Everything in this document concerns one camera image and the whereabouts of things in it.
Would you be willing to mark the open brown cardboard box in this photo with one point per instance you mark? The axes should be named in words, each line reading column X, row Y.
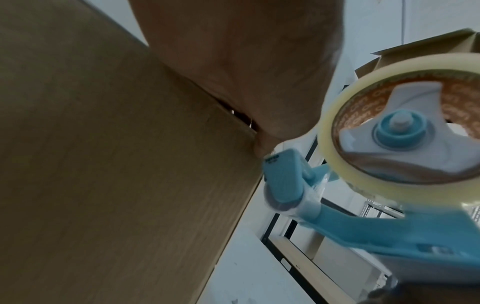
column 423, row 44

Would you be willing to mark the person's right hand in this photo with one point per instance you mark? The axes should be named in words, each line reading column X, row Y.
column 431, row 294

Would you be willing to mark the large brown cardboard box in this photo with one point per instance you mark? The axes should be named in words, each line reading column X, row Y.
column 105, row 166

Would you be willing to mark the person's left hand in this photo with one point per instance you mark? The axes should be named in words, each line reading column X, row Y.
column 240, row 59

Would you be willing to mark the light blue tape dispenser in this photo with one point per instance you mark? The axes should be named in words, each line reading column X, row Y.
column 360, row 228

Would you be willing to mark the clear packing tape roll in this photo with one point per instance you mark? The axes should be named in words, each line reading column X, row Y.
column 350, row 89

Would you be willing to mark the black metal shelf rack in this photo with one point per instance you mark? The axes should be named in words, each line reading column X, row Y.
column 275, row 252

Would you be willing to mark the white box on shelf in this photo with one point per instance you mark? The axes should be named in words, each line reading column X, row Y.
column 348, row 261

